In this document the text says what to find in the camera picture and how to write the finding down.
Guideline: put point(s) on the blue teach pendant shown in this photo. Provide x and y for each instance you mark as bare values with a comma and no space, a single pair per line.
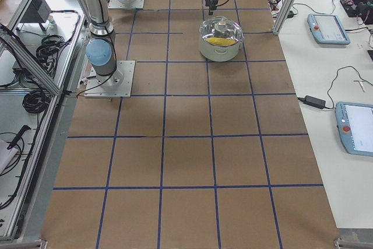
354,124
327,29

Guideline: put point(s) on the aluminium side frame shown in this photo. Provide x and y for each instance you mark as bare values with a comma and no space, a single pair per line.
16,180

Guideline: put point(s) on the far blue teach pendant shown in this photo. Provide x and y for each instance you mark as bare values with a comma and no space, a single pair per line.
327,29

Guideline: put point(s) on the pale green cooking pot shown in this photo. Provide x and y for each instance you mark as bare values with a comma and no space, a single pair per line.
218,54

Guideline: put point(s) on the black power adapter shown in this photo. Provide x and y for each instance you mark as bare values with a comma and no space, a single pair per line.
314,102

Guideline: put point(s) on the brown paper table mat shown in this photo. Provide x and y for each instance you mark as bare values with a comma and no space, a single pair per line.
202,155

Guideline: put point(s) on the glass pot lid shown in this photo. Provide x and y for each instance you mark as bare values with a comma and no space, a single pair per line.
221,26

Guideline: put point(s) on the yellow corn cob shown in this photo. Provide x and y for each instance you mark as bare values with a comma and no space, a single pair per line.
219,41

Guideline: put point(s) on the near blue teach pendant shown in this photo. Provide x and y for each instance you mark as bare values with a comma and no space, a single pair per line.
354,124

